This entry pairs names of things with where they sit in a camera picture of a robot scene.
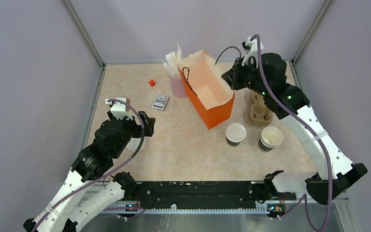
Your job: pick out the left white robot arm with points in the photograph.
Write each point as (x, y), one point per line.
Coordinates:
(91, 165)

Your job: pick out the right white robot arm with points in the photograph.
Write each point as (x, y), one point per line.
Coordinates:
(335, 171)

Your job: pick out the black paper coffee cup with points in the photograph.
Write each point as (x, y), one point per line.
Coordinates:
(233, 143)

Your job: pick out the white wrapped straws bundle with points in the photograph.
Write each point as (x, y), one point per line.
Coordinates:
(170, 65)

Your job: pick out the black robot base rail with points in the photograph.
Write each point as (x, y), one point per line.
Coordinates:
(203, 197)

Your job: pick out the stack of paper cups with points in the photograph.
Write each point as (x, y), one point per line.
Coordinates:
(270, 138)

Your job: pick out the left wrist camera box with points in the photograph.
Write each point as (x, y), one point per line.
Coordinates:
(118, 111)

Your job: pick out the brown pulp cup carrier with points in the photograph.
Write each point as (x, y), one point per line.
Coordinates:
(259, 113)

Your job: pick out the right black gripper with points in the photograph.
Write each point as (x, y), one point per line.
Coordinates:
(232, 76)

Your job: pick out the small orange cube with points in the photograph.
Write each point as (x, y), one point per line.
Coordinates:
(152, 83)

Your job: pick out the orange paper bag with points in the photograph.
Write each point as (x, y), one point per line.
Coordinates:
(211, 96)

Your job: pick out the stack of white lids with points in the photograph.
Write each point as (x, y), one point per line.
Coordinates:
(134, 143)

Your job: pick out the blue playing card box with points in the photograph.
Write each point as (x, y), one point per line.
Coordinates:
(160, 102)

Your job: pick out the pink straw holder cup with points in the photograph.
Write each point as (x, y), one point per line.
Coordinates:
(177, 87)

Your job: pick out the white plastic cup lid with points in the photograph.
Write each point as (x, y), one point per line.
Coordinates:
(236, 132)

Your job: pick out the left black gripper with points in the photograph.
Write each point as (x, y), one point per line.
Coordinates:
(149, 123)

